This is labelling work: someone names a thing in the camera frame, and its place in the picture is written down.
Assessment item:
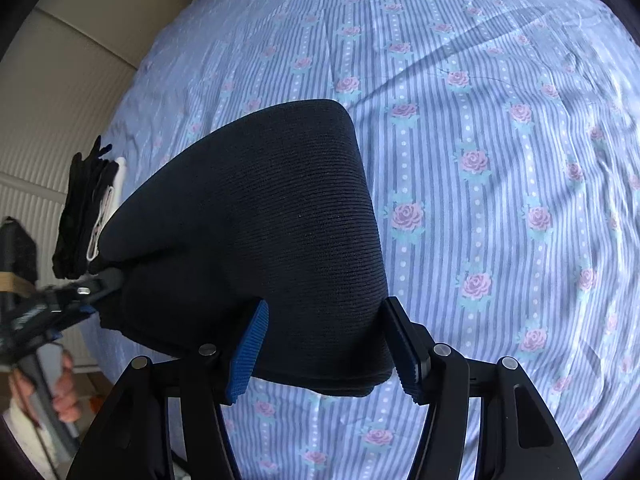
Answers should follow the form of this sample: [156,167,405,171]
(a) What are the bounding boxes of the black knit pants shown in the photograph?
[96,100,393,396]

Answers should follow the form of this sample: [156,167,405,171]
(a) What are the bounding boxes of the left human hand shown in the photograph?
[6,349,84,426]

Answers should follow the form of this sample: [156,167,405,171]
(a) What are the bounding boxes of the black folded clothes stack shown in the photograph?
[52,136,118,280]

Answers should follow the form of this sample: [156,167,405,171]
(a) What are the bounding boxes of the blue floral striped bedsheet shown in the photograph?
[105,0,639,479]

